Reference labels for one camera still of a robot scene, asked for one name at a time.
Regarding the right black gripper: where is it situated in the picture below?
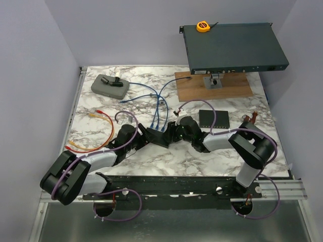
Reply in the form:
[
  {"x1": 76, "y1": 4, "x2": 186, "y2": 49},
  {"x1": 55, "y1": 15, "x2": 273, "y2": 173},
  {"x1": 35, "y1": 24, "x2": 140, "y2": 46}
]
[{"x1": 161, "y1": 120, "x2": 193, "y2": 144}]

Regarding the long blue ethernet cable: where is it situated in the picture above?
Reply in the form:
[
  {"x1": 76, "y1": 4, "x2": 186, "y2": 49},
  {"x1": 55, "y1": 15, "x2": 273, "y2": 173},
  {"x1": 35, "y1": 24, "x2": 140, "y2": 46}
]
[{"x1": 119, "y1": 82, "x2": 170, "y2": 132}]

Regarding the yellow ethernet cable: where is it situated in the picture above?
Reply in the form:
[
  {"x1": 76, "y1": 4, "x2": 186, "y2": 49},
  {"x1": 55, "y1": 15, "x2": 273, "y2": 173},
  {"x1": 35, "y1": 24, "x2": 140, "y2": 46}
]
[{"x1": 68, "y1": 113, "x2": 116, "y2": 151}]

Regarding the black TP-Link network switch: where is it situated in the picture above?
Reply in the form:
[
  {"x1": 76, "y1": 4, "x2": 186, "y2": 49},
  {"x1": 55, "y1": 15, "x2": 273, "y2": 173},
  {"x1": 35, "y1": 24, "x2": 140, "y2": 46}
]
[{"x1": 198, "y1": 109, "x2": 231, "y2": 129}]

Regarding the red-brown handle tool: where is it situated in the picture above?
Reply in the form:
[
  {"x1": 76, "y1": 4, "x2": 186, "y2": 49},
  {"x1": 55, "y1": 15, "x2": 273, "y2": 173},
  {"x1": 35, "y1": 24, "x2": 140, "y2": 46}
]
[{"x1": 242, "y1": 111, "x2": 258, "y2": 124}]

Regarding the red ethernet cable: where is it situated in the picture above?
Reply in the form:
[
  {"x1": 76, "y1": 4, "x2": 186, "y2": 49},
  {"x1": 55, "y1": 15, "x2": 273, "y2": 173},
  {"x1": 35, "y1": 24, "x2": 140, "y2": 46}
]
[{"x1": 64, "y1": 109, "x2": 115, "y2": 153}]

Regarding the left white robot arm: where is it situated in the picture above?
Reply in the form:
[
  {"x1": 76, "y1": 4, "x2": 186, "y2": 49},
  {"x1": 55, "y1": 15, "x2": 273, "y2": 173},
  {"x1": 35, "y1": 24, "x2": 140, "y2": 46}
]
[{"x1": 40, "y1": 124, "x2": 154, "y2": 205}]

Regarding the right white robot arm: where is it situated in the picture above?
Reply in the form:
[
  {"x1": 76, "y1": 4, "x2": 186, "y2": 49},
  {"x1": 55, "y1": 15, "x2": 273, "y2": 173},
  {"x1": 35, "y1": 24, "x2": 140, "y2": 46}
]
[{"x1": 162, "y1": 116, "x2": 278, "y2": 198}]

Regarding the wooden board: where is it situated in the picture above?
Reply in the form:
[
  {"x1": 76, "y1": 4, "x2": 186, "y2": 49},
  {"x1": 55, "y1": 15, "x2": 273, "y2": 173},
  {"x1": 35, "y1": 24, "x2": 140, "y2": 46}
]
[{"x1": 175, "y1": 72, "x2": 253, "y2": 102}]

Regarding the grey case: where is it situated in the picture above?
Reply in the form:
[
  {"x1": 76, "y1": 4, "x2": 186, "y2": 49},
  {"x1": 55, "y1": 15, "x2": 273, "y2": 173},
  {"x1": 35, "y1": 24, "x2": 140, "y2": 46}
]
[{"x1": 91, "y1": 74, "x2": 130, "y2": 100}]

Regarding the black T-shaped fitting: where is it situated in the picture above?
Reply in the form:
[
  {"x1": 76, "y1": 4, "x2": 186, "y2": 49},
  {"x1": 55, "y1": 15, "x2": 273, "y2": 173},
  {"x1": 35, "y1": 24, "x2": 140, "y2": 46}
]
[{"x1": 101, "y1": 76, "x2": 124, "y2": 87}]

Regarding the grey metal stand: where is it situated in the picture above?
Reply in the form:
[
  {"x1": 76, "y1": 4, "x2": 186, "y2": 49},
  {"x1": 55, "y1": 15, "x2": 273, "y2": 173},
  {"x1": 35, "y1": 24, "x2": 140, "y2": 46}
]
[{"x1": 203, "y1": 74, "x2": 224, "y2": 89}]

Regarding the dark green rack unit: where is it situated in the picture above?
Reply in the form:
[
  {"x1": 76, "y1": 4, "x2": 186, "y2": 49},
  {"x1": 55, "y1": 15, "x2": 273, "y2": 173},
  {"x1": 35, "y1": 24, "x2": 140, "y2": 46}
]
[{"x1": 179, "y1": 23, "x2": 289, "y2": 75}]

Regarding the yellow tape measure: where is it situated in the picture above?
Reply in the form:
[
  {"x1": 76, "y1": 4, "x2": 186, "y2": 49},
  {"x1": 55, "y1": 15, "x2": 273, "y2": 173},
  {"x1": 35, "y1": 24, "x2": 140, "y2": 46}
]
[{"x1": 196, "y1": 21, "x2": 218, "y2": 33}]

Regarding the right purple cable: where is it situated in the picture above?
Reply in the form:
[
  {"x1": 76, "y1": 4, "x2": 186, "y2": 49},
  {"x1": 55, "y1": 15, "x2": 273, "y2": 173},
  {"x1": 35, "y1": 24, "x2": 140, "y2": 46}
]
[{"x1": 176, "y1": 99, "x2": 281, "y2": 220}]

